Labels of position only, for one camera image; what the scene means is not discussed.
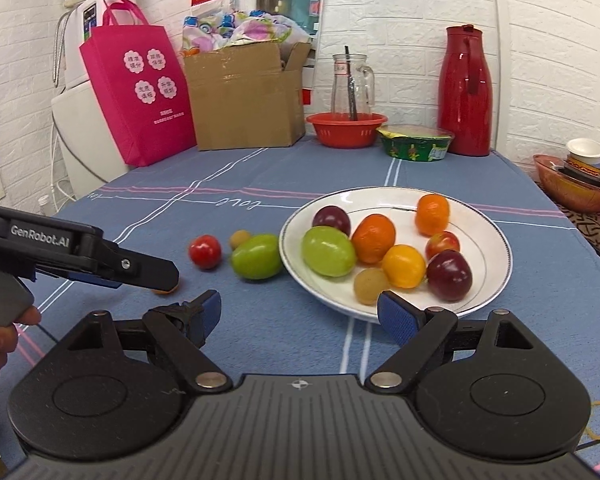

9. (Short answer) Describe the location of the red thermos jug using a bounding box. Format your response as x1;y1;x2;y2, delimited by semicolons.
437;25;494;157

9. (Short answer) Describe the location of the white cup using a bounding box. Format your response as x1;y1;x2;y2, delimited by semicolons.
566;137;600;166

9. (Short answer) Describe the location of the floral cloth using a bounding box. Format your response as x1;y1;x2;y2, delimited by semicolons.
181;10;311;56

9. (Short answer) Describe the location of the red tomato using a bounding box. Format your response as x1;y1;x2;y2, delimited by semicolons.
189;235;223;269

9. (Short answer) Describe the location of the glass pitcher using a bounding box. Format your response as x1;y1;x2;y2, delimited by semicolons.
331;53;375;118

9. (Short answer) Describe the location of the green instant noodle bowl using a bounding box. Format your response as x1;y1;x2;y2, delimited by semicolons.
377;124;455;162

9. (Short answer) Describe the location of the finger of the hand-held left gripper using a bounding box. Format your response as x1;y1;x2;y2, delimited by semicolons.
69;271;124;290
100;241;181;293

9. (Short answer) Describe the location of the red yellow plum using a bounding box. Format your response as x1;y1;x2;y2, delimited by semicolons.
425;231;461;261

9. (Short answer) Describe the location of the blue checked tablecloth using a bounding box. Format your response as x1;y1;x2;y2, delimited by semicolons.
10;135;600;463

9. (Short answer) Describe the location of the person's left hand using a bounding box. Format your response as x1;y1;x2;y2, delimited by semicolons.
0;307;42;389

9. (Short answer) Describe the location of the cardboard box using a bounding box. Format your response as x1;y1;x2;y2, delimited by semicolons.
182;41;312;152

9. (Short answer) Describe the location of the striped paper bowl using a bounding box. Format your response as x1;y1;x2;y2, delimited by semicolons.
562;156;600;182

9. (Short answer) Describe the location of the red colander bowl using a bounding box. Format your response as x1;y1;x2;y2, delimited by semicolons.
306;112;389;149

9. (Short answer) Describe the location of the orange plastic basket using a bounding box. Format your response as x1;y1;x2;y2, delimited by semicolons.
532;154;600;213

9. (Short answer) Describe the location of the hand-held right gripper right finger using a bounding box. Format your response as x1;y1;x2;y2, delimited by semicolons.
365;291;548;392

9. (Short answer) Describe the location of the pink tote bag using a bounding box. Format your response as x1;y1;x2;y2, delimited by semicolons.
79;0;198;167

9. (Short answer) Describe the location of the leopard patterned cloth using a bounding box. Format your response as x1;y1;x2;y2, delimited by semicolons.
564;209;600;276

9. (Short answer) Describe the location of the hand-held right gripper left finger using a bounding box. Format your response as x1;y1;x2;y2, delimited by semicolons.
50;290;233;395

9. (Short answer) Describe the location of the white cable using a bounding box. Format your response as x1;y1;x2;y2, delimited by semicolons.
50;110;78;203

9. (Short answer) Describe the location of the black stirrer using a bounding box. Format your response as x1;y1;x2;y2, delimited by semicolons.
343;45;359;122

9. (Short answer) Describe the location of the white water purifier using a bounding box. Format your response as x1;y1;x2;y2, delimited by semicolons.
55;0;137;96

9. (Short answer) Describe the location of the dark red plum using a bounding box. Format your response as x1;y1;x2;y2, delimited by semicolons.
426;250;473;303
312;206;352;237

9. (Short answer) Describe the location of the white plate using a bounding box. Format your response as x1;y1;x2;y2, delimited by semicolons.
279;186;513;324

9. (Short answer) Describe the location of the orange mandarin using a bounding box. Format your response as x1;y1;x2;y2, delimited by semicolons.
415;194;451;237
151;269;181;296
351;214;397;265

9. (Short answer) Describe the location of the yellow citrus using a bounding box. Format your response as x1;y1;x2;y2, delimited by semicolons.
381;244;427;289

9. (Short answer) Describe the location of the grey purifier hose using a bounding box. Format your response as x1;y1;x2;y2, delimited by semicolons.
51;9;75;97

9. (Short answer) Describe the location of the small green plum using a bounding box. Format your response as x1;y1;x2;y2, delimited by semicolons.
231;233;283;281

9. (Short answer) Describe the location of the large green plum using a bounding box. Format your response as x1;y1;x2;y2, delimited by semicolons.
301;226;357;278

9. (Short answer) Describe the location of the white water dispenser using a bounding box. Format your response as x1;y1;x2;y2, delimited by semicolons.
50;82;131;200

